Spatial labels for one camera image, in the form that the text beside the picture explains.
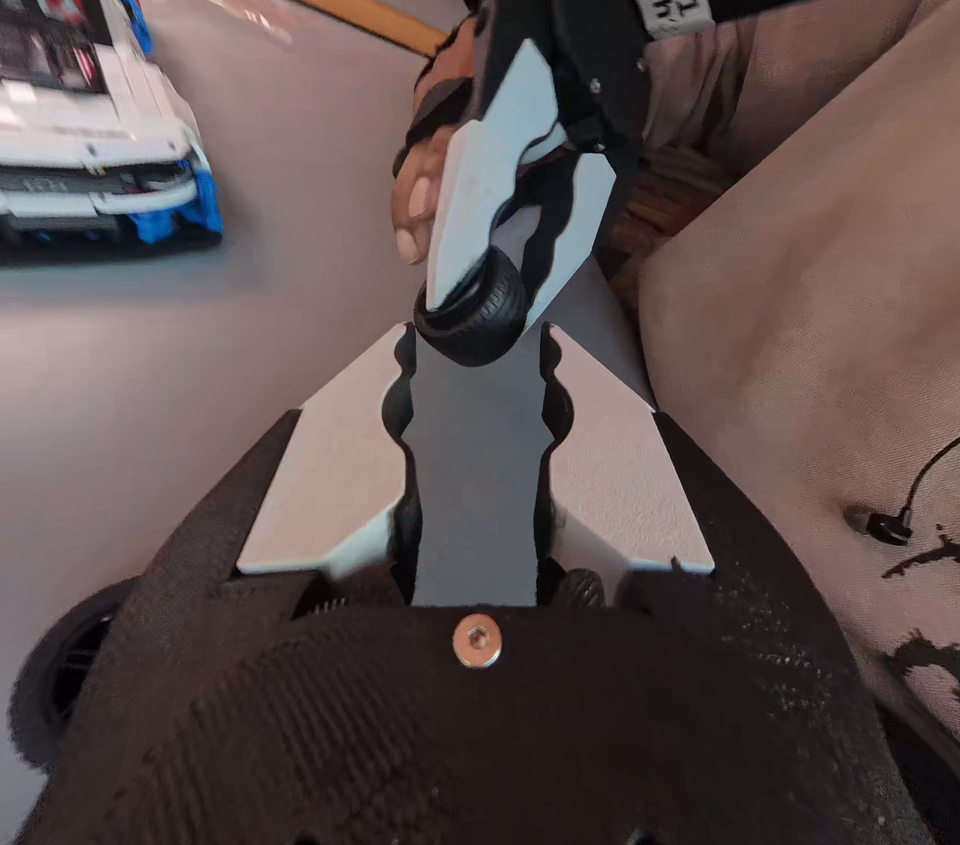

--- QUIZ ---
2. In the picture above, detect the person's right hand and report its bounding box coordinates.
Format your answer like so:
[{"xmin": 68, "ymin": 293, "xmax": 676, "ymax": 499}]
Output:
[{"xmin": 390, "ymin": 18, "xmax": 481, "ymax": 266}]

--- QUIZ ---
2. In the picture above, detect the person in beige hoodie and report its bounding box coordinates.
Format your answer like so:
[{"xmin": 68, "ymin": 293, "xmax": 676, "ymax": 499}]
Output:
[{"xmin": 637, "ymin": 0, "xmax": 960, "ymax": 741}]

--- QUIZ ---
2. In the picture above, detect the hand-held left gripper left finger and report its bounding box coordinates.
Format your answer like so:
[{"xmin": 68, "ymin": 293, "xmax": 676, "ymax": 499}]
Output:
[{"xmin": 236, "ymin": 323, "xmax": 423, "ymax": 580}]

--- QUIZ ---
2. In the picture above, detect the toy brick race car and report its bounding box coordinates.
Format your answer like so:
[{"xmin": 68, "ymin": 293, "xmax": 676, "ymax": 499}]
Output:
[{"xmin": 0, "ymin": 0, "xmax": 226, "ymax": 261}]

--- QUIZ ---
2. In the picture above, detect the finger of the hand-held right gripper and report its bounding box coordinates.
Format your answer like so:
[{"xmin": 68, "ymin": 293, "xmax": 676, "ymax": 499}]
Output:
[
  {"xmin": 423, "ymin": 37, "xmax": 562, "ymax": 314},
  {"xmin": 517, "ymin": 149, "xmax": 619, "ymax": 334}
]

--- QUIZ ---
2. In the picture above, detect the person's right forearm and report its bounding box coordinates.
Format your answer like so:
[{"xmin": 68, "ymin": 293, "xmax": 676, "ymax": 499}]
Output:
[{"xmin": 641, "ymin": 0, "xmax": 960, "ymax": 175}]

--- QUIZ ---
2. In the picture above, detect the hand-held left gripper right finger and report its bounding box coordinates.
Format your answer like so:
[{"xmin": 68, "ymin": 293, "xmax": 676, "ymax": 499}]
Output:
[{"xmin": 534, "ymin": 323, "xmax": 717, "ymax": 602}]

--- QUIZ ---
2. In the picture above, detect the black wired earphone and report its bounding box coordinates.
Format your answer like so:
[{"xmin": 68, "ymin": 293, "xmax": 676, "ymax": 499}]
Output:
[{"xmin": 843, "ymin": 436, "xmax": 960, "ymax": 548}]

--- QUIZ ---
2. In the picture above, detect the black rubber toy tyre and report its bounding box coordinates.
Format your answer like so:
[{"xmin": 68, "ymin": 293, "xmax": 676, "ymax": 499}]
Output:
[
  {"xmin": 7, "ymin": 578, "xmax": 138, "ymax": 773},
  {"xmin": 414, "ymin": 246, "xmax": 531, "ymax": 368}
]

